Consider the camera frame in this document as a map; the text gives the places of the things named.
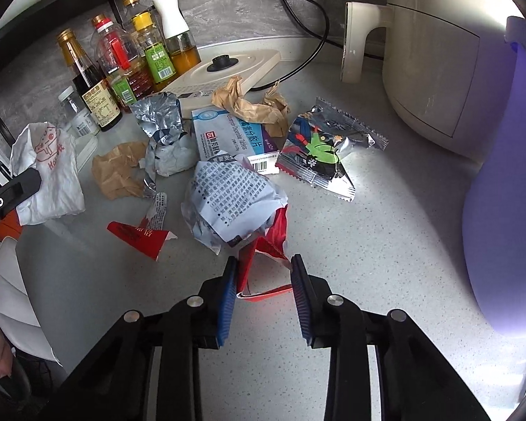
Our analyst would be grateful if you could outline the cream air fryer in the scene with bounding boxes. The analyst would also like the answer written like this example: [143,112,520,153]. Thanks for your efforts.
[341,0,520,159]

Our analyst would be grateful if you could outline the crumpled brown paper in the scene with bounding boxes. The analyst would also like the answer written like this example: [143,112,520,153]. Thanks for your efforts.
[211,76,291,138]
[92,141,150,200]

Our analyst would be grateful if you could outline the white plastic container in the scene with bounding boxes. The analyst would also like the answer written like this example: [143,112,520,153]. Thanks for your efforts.
[70,134,99,172]

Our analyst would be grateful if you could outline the white smooth object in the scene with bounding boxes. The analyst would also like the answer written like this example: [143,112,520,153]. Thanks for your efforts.
[0,237,58,362]

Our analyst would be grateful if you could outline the blue and white medicine box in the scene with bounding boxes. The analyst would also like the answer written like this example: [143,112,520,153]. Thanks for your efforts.
[192,106,283,176]

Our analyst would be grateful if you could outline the white paper bag red print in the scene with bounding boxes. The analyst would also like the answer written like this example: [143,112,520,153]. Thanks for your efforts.
[9,120,86,226]

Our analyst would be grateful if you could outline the gold cap clear bottle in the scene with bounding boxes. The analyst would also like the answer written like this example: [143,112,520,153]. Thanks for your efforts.
[122,0,152,36]

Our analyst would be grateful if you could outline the black power cable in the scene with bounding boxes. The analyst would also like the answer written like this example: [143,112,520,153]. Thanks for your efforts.
[219,0,327,92]
[263,0,384,60]

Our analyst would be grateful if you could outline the cream kettle base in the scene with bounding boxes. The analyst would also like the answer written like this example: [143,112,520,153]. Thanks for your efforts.
[160,48,282,99]

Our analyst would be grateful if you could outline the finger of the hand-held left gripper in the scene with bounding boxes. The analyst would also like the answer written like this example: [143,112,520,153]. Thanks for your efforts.
[0,167,42,235]

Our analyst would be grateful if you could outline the dark soy sauce bottle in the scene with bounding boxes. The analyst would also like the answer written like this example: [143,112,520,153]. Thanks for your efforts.
[56,28,123,132]

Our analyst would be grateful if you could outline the yellow cap bottle green label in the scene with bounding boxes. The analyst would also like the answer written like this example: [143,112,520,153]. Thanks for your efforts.
[131,12,178,93]

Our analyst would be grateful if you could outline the red label oil bottle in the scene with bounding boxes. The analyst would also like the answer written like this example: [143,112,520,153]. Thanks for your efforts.
[91,14,154,99]

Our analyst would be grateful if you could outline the silver snack wrapper colourful print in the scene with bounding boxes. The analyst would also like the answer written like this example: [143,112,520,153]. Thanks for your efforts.
[275,96,390,202]

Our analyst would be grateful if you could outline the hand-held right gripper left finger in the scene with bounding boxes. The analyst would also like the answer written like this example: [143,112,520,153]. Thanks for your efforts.
[48,256,240,421]

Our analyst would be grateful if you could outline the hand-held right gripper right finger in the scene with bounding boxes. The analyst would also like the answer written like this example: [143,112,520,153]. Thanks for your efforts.
[289,253,492,421]

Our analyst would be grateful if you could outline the crumpled printed paper leaflet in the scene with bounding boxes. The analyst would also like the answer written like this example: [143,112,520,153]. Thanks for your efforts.
[181,155,289,256]

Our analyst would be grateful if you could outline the green label dark bottle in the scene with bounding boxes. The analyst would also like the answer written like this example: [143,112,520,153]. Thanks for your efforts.
[109,68,137,114]

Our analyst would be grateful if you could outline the crumpled silver foil wrapper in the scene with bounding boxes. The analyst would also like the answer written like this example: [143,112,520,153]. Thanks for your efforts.
[130,91,199,198]

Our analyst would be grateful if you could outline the white object on shelf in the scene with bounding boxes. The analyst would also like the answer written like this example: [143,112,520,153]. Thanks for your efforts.
[0,0,60,38]

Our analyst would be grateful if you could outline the small red wrapper piece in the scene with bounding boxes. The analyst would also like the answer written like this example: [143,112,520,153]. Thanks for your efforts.
[106,191,179,262]

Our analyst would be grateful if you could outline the purple trash bin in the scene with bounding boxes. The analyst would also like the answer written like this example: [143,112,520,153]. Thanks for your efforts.
[461,15,526,338]

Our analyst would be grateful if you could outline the small clear jar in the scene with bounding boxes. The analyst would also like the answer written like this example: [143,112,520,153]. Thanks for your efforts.
[57,85,101,138]

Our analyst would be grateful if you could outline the black shelf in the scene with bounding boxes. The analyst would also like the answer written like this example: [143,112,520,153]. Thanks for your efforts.
[0,0,163,84]

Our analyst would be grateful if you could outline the white top oil sprayer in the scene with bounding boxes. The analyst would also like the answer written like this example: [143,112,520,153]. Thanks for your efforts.
[153,0,202,77]

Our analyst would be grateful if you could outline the red torn wrapper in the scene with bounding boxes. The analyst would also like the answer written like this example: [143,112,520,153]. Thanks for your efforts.
[236,206,295,303]

